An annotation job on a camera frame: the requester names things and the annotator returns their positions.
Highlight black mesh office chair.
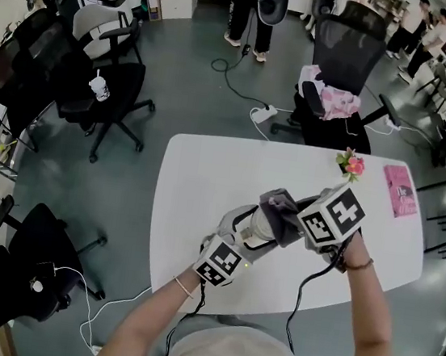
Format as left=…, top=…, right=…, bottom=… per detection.
left=0, top=36, right=58, bottom=154

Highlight brown cord bracelet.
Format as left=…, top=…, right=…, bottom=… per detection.
left=343, top=253, right=376, bottom=274

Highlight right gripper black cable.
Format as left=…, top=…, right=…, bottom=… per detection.
left=282, top=231, right=353, bottom=356

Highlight white paper cup with lid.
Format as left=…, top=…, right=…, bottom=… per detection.
left=237, top=203, right=281, bottom=251

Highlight thin pale bracelet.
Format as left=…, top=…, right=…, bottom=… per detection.
left=170, top=275, right=197, bottom=299

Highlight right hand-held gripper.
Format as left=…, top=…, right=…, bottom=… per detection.
left=287, top=177, right=371, bottom=276

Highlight black phone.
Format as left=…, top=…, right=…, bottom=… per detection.
left=34, top=258, right=59, bottom=277

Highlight grey cloth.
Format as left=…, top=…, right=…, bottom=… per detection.
left=253, top=185, right=312, bottom=252

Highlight white charging cable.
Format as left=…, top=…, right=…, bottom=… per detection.
left=43, top=264, right=154, bottom=356

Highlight white plastic drink with straw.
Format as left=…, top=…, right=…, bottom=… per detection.
left=86, top=68, right=114, bottom=103

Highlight person's right forearm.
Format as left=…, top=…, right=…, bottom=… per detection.
left=325, top=227, right=414, bottom=356

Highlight white power cord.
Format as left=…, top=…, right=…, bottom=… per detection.
left=246, top=107, right=276, bottom=142

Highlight pink potted flowers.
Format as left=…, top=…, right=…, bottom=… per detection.
left=332, top=145, right=368, bottom=185

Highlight white office chair black armrests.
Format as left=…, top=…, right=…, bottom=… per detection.
left=67, top=1, right=146, bottom=66

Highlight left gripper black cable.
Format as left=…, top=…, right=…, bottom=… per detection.
left=158, top=274, right=209, bottom=356

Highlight black mesh highback chair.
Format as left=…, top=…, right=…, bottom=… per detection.
left=268, top=0, right=417, bottom=158

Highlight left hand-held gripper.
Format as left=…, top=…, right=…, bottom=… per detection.
left=191, top=197, right=284, bottom=296

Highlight pink patterned garment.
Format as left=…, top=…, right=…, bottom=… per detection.
left=294, top=63, right=367, bottom=126

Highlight person's left forearm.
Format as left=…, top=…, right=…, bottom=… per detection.
left=93, top=257, right=206, bottom=356

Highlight black floor cable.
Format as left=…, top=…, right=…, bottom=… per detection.
left=205, top=40, right=280, bottom=111

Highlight pink book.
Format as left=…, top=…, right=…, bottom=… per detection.
left=377, top=163, right=425, bottom=221

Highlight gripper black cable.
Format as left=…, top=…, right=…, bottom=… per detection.
left=158, top=274, right=209, bottom=356
left=282, top=231, right=353, bottom=356

